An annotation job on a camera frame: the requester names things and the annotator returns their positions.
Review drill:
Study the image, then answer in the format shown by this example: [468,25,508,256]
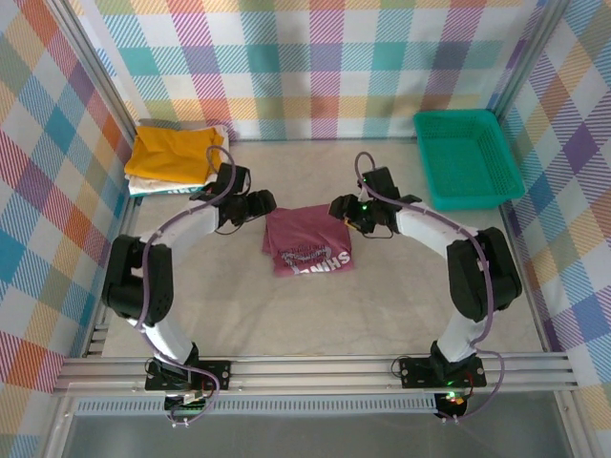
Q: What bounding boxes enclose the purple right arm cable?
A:
[353,151,507,424]

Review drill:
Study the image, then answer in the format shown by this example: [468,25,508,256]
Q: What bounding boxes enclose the folded yellow t-shirt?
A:
[123,124,225,185]

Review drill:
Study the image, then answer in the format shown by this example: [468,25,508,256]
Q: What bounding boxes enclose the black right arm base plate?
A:
[398,355,488,388]

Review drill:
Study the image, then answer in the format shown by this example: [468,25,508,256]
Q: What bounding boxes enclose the green plastic basket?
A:
[412,109,526,211]

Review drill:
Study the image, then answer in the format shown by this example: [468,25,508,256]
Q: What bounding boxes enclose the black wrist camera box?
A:
[361,165,401,199]
[217,164,253,196]

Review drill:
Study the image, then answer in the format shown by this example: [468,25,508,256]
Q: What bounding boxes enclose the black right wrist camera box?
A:
[361,165,401,199]

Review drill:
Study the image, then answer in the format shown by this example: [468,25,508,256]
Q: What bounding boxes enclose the stack of folded clothes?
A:
[126,123,231,198]

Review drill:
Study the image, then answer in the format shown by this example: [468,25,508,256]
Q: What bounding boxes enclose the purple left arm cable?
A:
[135,145,238,428]

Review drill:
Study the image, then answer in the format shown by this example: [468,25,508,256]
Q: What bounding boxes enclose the aluminium frame post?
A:
[491,0,569,125]
[45,0,139,144]

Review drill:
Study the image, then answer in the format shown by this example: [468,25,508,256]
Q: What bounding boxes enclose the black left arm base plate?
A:
[145,360,233,392]

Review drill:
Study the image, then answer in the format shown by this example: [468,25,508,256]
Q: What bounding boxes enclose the aluminium side rail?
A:
[83,195,142,359]

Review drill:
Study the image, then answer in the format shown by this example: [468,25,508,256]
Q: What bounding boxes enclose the long aluminium base rail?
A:
[52,352,579,397]

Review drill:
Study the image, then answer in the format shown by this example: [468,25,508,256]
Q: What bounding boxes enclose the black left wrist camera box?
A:
[217,164,253,196]

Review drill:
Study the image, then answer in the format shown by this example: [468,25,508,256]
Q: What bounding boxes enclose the grey slotted cable duct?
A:
[74,398,440,416]

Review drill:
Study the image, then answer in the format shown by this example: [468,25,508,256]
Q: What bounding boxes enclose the thin black wire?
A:
[390,351,433,378]

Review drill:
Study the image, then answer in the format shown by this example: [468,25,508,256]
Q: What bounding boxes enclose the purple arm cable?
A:
[353,151,507,424]
[135,145,238,428]

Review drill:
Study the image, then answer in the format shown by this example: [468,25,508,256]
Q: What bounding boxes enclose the maroon t-shirt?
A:
[261,202,358,280]

